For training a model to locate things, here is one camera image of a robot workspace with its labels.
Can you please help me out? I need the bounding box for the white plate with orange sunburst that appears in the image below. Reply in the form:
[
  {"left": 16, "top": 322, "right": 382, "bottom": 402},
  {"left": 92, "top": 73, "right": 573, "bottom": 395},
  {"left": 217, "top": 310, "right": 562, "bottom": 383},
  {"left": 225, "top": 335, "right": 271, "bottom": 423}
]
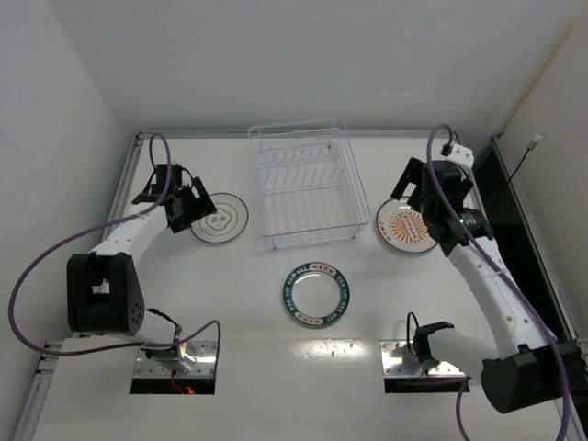
[{"left": 375, "top": 198, "right": 437, "bottom": 254}]

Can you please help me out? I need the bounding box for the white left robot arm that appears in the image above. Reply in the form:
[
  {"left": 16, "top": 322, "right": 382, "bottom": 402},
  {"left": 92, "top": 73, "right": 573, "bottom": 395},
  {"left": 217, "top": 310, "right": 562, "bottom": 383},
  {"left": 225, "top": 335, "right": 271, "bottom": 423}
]
[{"left": 66, "top": 164, "right": 216, "bottom": 375}]

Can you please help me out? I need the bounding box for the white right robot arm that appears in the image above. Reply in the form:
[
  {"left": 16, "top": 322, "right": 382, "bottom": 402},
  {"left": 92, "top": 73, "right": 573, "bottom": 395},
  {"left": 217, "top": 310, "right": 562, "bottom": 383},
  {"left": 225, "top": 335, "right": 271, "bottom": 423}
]
[{"left": 391, "top": 158, "right": 582, "bottom": 416}]

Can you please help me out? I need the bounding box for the white plate with black rings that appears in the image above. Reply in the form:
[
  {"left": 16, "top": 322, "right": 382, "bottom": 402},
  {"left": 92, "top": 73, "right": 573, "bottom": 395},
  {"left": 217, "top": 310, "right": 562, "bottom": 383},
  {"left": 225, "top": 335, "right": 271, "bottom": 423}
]
[{"left": 191, "top": 192, "right": 250, "bottom": 245}]

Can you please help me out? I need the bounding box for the dark green rimmed plate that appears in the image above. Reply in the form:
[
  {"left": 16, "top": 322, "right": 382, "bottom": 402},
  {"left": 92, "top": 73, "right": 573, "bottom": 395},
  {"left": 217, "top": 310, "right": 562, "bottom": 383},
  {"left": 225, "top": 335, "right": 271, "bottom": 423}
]
[{"left": 281, "top": 262, "right": 351, "bottom": 329}]

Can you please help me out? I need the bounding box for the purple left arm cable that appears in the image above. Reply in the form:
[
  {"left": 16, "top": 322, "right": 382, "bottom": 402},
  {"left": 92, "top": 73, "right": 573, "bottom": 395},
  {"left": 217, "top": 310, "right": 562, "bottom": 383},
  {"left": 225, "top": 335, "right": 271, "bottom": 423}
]
[{"left": 7, "top": 132, "right": 222, "bottom": 373}]

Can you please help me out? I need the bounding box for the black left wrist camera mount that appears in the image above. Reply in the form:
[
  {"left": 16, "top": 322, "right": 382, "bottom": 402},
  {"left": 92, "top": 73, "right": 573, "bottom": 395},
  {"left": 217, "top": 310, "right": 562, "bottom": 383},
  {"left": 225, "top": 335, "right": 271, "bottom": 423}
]
[{"left": 132, "top": 164, "right": 173, "bottom": 205}]

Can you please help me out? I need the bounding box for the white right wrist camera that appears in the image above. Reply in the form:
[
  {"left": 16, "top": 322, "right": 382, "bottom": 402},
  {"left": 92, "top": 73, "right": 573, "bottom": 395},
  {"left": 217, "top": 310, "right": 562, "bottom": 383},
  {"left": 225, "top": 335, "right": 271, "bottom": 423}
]
[{"left": 441, "top": 143, "right": 474, "bottom": 171}]

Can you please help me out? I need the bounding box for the white wire dish rack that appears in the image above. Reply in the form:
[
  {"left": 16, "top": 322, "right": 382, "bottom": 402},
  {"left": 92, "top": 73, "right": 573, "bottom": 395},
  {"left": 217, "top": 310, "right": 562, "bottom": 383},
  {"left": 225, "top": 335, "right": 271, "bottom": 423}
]
[{"left": 247, "top": 118, "right": 371, "bottom": 250}]

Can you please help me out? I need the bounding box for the black hanging wall cable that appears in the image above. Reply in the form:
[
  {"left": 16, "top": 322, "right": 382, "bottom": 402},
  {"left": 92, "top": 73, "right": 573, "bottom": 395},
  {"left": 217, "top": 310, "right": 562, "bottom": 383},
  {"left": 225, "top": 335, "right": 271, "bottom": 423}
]
[{"left": 484, "top": 133, "right": 542, "bottom": 221}]

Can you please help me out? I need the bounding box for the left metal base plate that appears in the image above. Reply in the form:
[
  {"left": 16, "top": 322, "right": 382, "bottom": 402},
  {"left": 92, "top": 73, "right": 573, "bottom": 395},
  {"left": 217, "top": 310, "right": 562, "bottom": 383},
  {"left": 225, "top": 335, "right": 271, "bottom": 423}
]
[{"left": 133, "top": 341, "right": 217, "bottom": 379}]

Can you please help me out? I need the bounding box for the metal base plate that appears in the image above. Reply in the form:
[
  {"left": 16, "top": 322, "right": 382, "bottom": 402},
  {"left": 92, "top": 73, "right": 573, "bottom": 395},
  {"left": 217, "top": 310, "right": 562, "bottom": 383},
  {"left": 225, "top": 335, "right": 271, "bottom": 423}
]
[
  {"left": 379, "top": 340, "right": 466, "bottom": 379},
  {"left": 133, "top": 341, "right": 217, "bottom": 379}
]

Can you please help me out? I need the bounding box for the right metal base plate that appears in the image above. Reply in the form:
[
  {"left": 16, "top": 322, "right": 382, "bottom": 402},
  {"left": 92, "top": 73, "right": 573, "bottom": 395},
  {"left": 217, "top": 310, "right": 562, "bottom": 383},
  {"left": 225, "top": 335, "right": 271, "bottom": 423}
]
[{"left": 379, "top": 340, "right": 466, "bottom": 379}]

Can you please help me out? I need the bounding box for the aluminium table frame rail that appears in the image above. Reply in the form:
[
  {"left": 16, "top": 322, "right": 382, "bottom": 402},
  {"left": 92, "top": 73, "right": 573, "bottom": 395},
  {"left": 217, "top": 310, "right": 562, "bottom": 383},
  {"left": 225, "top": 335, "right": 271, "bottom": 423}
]
[{"left": 12, "top": 132, "right": 143, "bottom": 440}]

